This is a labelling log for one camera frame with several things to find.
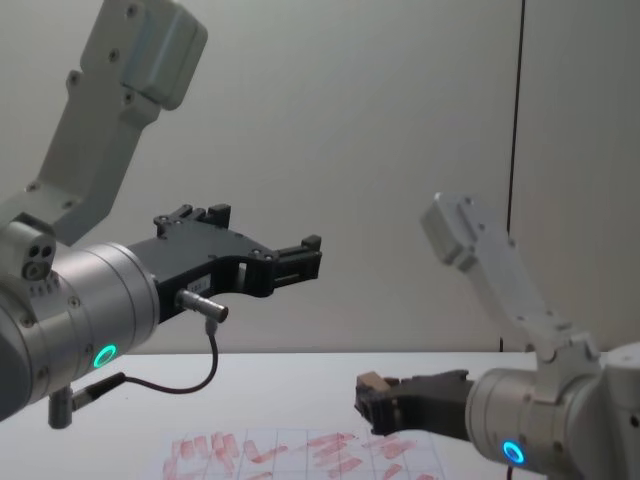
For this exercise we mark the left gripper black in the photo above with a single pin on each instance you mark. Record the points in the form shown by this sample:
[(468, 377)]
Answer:
[(200, 255)]

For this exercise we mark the white gridded sheet red marks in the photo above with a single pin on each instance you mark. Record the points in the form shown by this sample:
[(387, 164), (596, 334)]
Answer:
[(300, 457)]

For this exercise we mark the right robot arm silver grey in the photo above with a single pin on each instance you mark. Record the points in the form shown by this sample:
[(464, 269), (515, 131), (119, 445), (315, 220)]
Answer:
[(540, 400)]

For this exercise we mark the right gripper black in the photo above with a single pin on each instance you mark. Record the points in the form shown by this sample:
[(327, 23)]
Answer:
[(435, 402)]

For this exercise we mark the small brown block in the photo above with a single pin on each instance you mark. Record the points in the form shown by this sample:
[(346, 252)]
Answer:
[(371, 384)]

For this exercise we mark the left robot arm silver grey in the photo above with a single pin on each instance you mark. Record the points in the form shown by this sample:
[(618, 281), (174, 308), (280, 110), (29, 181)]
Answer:
[(90, 295)]

